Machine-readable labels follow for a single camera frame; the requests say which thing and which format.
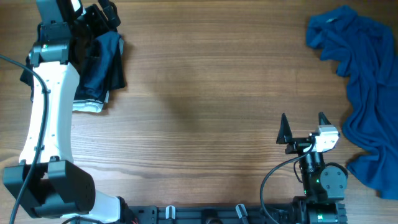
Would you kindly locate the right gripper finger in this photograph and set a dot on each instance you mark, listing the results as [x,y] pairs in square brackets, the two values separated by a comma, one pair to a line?
[284,135]
[322,119]

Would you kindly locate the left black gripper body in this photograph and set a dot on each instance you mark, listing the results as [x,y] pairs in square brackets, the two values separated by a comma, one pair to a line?
[91,25]

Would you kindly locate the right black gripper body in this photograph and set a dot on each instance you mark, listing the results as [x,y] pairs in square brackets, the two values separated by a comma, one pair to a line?
[297,145]

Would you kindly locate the black polo shirt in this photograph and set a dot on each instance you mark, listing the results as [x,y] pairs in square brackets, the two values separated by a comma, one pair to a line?
[62,43]

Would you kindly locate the blue polo shirt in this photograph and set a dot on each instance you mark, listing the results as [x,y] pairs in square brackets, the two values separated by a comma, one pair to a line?
[365,51]

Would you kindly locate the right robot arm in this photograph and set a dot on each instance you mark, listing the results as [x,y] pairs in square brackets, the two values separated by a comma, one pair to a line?
[323,183]

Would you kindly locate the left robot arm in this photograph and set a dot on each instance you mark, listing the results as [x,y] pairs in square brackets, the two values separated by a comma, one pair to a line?
[46,183]

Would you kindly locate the folded black garment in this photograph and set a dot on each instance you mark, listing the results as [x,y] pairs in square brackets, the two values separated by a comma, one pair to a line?
[117,74]

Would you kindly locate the folded white garment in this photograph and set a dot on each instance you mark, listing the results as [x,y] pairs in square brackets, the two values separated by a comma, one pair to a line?
[90,107]

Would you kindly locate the right white rail clip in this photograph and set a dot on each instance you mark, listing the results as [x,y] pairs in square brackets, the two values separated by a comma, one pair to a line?
[242,213]

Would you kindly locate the white rail clip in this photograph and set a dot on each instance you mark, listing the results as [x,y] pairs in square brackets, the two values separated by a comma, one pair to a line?
[170,212]
[242,213]

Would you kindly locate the left white rail clip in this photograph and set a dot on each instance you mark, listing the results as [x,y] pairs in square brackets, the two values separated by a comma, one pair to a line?
[170,212]

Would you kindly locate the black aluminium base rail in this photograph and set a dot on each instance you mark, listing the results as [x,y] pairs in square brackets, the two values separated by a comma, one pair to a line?
[236,214]

